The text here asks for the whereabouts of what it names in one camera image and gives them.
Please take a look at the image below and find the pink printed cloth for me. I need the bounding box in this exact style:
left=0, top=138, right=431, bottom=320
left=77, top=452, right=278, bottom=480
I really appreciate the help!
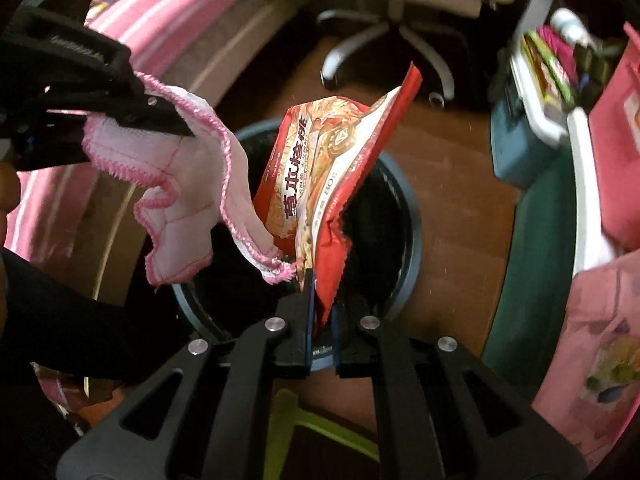
left=531, top=22, right=640, bottom=469

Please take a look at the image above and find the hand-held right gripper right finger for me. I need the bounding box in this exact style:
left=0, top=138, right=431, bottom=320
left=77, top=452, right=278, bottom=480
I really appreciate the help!
left=330, top=300, right=588, bottom=480

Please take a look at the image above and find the pink-edged white cloth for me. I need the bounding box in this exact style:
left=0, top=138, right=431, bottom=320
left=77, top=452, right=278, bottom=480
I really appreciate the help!
left=81, top=71, right=299, bottom=287

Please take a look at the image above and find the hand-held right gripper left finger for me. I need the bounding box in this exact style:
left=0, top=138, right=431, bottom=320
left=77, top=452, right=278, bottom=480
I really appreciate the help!
left=56, top=269, right=321, bottom=480

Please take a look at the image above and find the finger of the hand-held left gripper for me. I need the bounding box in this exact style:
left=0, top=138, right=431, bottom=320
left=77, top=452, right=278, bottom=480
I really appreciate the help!
left=9, top=112, right=93, bottom=172
left=112, top=71, right=196, bottom=137

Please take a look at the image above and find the person's left hand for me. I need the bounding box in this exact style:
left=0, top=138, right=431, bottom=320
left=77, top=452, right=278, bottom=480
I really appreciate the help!
left=0, top=162, right=22, bottom=248

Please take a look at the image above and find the white bottle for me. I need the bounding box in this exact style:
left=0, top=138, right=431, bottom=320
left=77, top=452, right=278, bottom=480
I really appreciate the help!
left=550, top=7, right=599, bottom=49

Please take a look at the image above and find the teal storage box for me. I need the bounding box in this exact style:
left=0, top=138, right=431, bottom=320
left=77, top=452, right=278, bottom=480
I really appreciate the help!
left=490, top=92, right=569, bottom=189

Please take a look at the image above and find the green plastic stool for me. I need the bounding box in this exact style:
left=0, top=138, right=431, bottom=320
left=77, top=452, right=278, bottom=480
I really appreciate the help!
left=262, top=387, right=382, bottom=480

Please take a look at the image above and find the colourful flat packet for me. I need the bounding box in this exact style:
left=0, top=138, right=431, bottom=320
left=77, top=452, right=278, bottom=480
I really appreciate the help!
left=520, top=30, right=579, bottom=109

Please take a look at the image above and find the teal cabinet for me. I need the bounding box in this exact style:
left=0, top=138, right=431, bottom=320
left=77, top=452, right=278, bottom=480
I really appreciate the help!
left=481, top=159, right=579, bottom=402

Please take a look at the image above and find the black bin with blue rim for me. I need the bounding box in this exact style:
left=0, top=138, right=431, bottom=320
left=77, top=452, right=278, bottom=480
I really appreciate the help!
left=170, top=119, right=424, bottom=374

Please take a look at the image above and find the red snack packet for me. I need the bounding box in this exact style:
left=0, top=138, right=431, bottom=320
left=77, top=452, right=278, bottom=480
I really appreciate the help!
left=252, top=61, right=424, bottom=327

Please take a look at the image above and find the pink striped bed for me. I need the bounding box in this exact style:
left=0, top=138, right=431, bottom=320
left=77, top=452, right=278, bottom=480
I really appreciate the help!
left=4, top=0, right=307, bottom=306

